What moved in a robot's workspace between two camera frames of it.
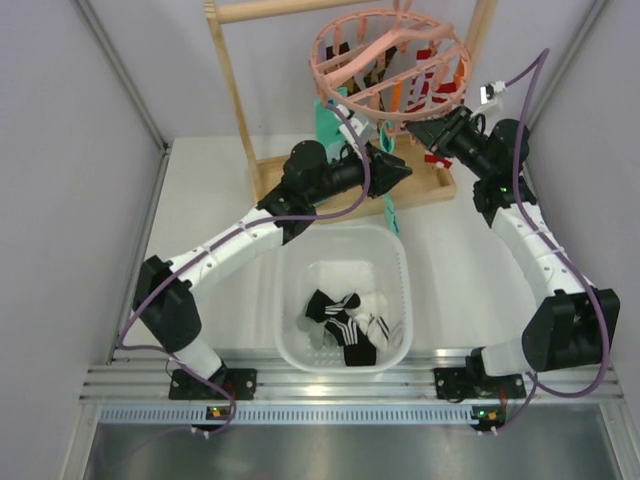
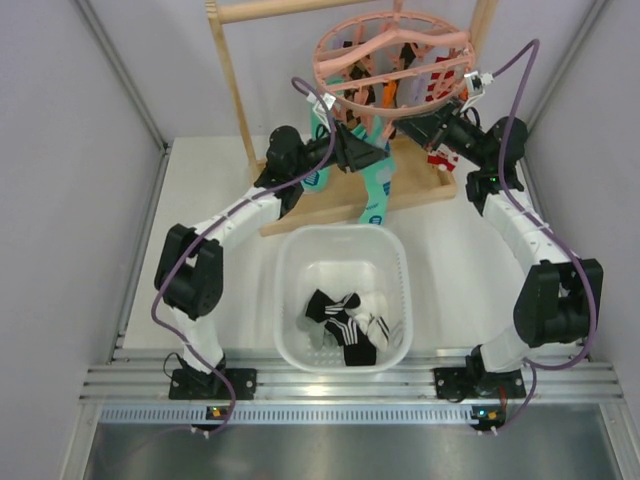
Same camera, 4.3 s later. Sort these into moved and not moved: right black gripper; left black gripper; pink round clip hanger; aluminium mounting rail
Moved: left black gripper
Not moved: pink round clip hanger; aluminium mounting rail; right black gripper
